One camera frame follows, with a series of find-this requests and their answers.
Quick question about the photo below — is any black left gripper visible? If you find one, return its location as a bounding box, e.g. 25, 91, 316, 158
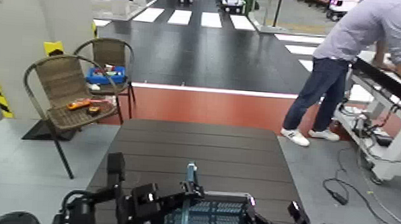
114, 176, 207, 224

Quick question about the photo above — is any blue plastic crate with handle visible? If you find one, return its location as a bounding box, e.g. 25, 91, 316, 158
130, 157, 266, 224

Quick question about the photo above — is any black power brick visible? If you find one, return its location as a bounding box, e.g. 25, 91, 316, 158
374, 134, 395, 149

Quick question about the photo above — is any orange hand tool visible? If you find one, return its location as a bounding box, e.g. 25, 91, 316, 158
66, 97, 93, 112

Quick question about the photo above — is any blue plastic parts tray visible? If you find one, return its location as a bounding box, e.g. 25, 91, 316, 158
84, 63, 127, 87

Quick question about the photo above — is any brown wicker chair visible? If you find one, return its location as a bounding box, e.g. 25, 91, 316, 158
69, 35, 141, 125
17, 50, 122, 183

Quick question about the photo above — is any yellow corner guard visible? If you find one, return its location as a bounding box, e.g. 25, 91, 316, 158
42, 39, 66, 58

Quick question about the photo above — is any white box stand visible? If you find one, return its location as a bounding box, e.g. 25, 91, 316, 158
108, 0, 132, 17

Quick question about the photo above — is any person in grey shirt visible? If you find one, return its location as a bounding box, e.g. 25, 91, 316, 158
279, 0, 401, 154

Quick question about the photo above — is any white cart with dark windshield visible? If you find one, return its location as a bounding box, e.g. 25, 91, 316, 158
217, 0, 247, 15

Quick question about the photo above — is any dark pole with base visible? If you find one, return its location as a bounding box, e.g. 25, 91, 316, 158
258, 0, 293, 35

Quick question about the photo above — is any white vehicle with pink trim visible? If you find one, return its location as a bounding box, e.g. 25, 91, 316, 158
326, 0, 361, 24

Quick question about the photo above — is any black floor cable with adapter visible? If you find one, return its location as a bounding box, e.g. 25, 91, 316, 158
319, 143, 401, 224

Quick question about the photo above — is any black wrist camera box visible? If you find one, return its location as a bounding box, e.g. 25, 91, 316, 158
104, 151, 128, 196

